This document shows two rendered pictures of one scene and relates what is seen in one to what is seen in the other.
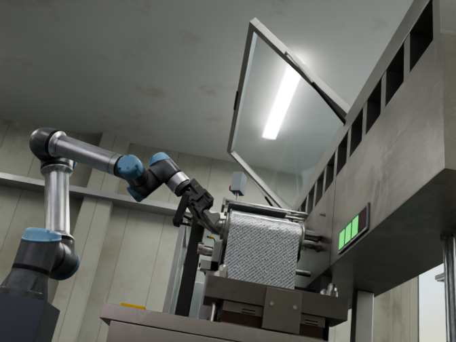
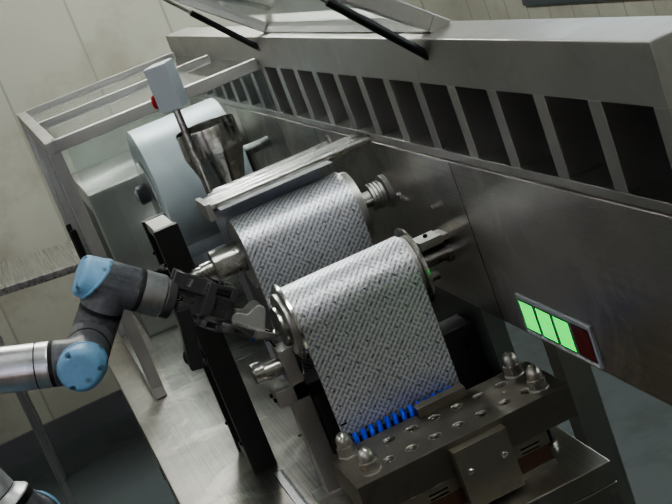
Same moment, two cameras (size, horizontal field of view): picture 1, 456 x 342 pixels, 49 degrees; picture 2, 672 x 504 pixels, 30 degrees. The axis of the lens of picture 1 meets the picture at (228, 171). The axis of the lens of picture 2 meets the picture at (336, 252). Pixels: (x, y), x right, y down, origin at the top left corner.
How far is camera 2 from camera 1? 1.31 m
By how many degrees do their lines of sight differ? 41
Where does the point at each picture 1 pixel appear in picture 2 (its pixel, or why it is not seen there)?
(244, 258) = (354, 367)
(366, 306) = not seen: hidden behind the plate
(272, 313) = (478, 482)
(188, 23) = not seen: outside the picture
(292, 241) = (413, 291)
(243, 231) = (329, 325)
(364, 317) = not seen: hidden behind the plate
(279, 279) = (425, 363)
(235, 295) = (411, 489)
